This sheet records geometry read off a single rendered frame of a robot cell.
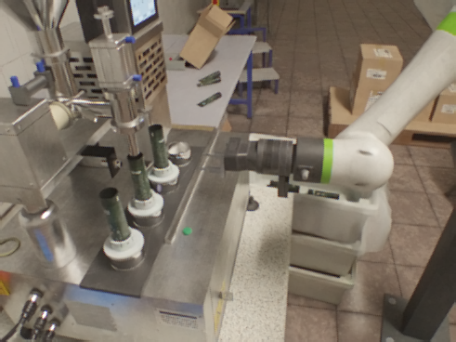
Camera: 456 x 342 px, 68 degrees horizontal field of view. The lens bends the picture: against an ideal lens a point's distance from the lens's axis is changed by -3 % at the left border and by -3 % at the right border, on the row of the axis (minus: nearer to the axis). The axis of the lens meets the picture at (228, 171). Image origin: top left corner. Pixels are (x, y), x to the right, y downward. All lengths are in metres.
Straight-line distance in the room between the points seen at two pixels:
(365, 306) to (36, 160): 1.66
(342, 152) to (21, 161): 0.55
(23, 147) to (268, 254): 0.72
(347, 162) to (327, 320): 1.24
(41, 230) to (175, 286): 0.25
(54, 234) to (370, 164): 0.59
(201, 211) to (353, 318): 1.24
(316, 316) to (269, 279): 0.87
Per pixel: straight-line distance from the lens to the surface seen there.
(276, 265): 1.02
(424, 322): 1.79
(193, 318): 0.67
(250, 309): 0.94
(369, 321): 1.89
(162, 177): 0.80
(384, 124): 0.82
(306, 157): 0.69
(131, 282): 0.66
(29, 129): 0.58
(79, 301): 0.77
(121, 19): 0.78
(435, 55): 0.85
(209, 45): 2.32
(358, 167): 0.69
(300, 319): 1.82
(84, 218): 0.83
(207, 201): 0.80
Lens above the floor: 1.55
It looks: 36 degrees down
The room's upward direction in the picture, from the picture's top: 2 degrees counter-clockwise
